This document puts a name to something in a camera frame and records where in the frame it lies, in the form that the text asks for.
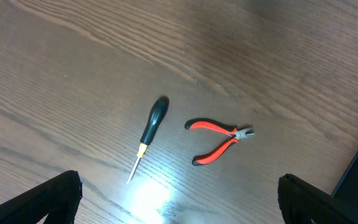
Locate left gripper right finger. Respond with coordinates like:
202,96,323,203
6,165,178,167
278,174,358,224

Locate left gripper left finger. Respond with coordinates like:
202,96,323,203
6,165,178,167
0,170,82,223

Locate red handled pliers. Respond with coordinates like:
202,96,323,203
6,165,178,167
184,118,255,166

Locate black handled yellow screwdriver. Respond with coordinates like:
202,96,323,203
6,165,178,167
127,96,169,184

